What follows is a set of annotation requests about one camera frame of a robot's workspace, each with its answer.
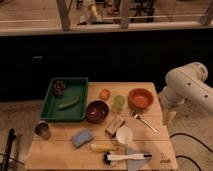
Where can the green plastic tray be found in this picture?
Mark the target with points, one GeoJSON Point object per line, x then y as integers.
{"type": "Point", "coordinates": [75, 87]}

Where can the small orange apple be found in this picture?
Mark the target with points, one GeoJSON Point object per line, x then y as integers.
{"type": "Point", "coordinates": [105, 94]}

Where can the yellow banana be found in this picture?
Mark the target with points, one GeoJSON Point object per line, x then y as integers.
{"type": "Point", "coordinates": [102, 148]}

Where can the orange bowl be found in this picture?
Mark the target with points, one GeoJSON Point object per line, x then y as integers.
{"type": "Point", "coordinates": [140, 98]}

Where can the silver fork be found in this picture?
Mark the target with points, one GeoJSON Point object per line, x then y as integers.
{"type": "Point", "coordinates": [137, 117]}

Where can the metal cup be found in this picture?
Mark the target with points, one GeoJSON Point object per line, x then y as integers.
{"type": "Point", "coordinates": [42, 129]}

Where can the black stand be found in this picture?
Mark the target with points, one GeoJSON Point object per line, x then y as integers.
{"type": "Point", "coordinates": [6, 156]}

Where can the wooden block eraser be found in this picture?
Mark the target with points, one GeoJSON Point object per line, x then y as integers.
{"type": "Point", "coordinates": [114, 125]}

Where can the grey cloth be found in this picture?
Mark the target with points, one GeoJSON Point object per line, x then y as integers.
{"type": "Point", "coordinates": [136, 165]}

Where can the white paper cup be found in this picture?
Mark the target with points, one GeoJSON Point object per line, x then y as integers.
{"type": "Point", "coordinates": [124, 136]}

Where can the green cucumber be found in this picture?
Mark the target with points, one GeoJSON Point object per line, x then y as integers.
{"type": "Point", "coordinates": [68, 104]}

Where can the dark red bowl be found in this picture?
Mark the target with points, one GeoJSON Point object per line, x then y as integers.
{"type": "Point", "coordinates": [96, 112]}

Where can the blue sponge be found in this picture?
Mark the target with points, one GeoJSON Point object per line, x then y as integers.
{"type": "Point", "coordinates": [82, 138]}

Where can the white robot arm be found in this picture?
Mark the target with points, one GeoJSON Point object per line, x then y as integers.
{"type": "Point", "coordinates": [187, 82]}

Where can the green plastic cup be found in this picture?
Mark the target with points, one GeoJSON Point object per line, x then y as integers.
{"type": "Point", "coordinates": [118, 102]}

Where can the dark grape bunch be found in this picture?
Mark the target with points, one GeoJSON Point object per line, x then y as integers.
{"type": "Point", "coordinates": [59, 87]}

